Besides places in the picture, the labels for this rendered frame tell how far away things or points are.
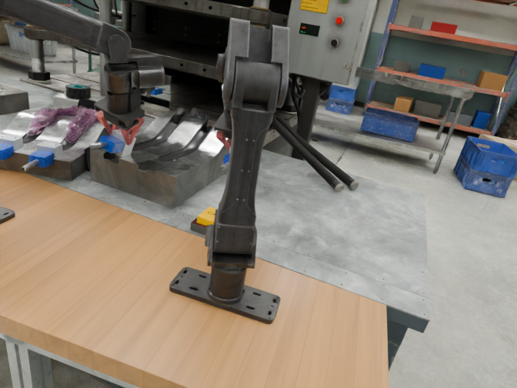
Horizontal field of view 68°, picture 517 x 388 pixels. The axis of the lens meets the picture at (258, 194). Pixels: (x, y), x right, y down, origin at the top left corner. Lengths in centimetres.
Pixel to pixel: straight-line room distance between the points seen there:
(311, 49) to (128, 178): 95
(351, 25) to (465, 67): 597
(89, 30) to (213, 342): 64
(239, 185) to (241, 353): 26
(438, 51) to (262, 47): 690
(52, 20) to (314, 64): 106
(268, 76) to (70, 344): 49
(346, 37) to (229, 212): 113
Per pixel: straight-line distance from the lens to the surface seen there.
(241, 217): 64
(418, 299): 89
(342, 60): 164
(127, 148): 105
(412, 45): 748
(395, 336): 94
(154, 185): 100
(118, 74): 92
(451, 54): 750
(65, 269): 80
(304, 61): 167
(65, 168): 112
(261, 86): 58
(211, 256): 67
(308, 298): 78
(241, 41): 60
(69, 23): 90
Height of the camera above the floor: 128
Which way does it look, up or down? 25 degrees down
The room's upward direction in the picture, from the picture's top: 10 degrees clockwise
